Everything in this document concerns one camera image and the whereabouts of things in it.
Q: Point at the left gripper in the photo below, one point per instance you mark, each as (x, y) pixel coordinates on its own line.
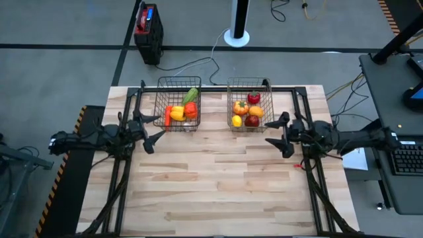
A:
(136, 129)

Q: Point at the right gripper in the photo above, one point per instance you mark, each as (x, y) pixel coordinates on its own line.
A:
(296, 132)

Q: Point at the long orange-red pepper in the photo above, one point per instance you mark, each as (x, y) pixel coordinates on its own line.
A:
(168, 116)

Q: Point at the yellow bell pepper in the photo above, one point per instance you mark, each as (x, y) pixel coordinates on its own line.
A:
(177, 113)

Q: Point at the dark red apple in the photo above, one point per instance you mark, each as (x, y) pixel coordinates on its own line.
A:
(252, 121)

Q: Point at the yellow-orange mango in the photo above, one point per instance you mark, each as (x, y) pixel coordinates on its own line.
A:
(256, 111)

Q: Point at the white garlic bulb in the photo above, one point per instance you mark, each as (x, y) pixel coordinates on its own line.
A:
(186, 125)

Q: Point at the red-orange bell pepper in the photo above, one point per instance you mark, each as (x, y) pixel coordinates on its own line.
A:
(191, 110)

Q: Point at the yellow lemon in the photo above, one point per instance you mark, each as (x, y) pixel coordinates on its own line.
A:
(237, 121)

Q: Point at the orange persimmon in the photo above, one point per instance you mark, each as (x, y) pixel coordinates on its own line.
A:
(240, 107)

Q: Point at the green cucumber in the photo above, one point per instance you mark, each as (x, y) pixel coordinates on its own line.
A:
(190, 96)

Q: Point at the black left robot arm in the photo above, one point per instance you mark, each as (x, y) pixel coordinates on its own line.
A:
(92, 137)

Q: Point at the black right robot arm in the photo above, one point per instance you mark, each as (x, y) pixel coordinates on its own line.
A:
(357, 137)

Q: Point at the white paper sheet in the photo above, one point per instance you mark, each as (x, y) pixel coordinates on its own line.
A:
(355, 162)

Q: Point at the red and black power station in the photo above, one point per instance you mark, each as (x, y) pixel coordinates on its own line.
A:
(150, 43)

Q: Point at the black mat with hazard stripes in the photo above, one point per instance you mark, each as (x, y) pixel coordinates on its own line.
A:
(390, 18)
(76, 185)

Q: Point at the grey side desk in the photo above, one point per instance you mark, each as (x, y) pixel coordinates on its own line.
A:
(383, 99)

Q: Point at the black pole with white base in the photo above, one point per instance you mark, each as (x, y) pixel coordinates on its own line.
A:
(238, 16)

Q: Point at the black keyboard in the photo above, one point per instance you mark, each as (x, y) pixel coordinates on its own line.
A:
(408, 160)

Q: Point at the black device with blue screen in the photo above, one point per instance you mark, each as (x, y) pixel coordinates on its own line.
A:
(411, 100)

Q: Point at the grey equipment stand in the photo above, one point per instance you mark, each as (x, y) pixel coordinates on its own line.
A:
(20, 155)

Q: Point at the black slanted stand pole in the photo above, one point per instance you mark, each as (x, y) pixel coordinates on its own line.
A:
(396, 41)

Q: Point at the black flat device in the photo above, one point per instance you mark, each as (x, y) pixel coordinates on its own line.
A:
(417, 66)

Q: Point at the black metal table frame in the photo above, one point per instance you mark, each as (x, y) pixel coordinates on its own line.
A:
(215, 89)

